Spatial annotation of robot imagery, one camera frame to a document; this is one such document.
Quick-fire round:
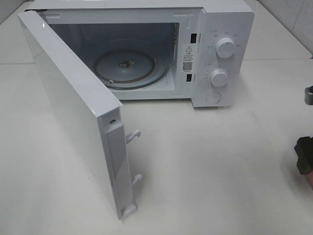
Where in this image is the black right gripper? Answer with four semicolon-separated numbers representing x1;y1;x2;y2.
294;137;313;175

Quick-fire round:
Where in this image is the white microwave oven body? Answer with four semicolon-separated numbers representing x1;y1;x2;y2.
24;0;254;108

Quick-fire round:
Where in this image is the round door release button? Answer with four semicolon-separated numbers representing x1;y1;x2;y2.
206;92;222;104

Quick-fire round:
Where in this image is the white microwave door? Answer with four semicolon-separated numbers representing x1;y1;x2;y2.
18;11;142;218

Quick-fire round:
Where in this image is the upper white power knob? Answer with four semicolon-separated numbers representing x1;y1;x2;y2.
215;36;236;58

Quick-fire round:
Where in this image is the lower white timer knob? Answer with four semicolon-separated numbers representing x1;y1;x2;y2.
210;69;228;87

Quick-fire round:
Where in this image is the glass microwave turntable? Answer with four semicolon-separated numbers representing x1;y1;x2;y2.
94;49;170;90

